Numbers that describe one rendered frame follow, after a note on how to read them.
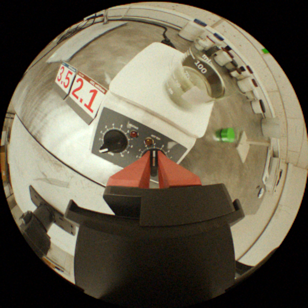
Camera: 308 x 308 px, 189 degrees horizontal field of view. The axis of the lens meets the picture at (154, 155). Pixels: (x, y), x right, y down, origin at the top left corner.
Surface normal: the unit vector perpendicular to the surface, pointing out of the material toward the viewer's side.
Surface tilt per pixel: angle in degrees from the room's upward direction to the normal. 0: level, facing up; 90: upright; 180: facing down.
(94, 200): 0
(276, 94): 90
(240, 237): 90
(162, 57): 0
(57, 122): 0
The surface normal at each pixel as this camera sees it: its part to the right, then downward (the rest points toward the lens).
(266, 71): -0.44, 0.90
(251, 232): -0.86, -0.43
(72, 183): 0.25, 0.12
